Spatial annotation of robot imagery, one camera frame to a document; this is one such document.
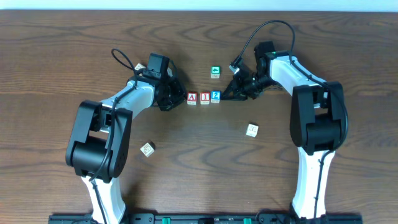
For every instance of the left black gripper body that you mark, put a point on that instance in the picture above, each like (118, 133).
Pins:
(173, 96)

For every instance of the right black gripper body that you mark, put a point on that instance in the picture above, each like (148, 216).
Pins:
(241, 84)

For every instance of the blue number 2 block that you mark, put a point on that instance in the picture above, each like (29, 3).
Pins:
(215, 97)

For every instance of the red letter A block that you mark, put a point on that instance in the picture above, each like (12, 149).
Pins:
(192, 98)

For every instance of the red letter I block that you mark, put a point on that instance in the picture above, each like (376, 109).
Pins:
(205, 98)

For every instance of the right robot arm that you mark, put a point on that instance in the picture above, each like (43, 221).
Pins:
(318, 122)

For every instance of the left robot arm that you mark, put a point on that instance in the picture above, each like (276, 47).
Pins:
(99, 142)

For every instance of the green number 4 block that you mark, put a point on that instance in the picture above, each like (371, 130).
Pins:
(215, 71)

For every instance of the yellow W block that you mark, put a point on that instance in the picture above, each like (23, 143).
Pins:
(139, 66)

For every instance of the plain white wooden block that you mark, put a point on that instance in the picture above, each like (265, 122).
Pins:
(252, 130)

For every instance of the dark red sided block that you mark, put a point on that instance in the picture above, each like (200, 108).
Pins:
(148, 148)

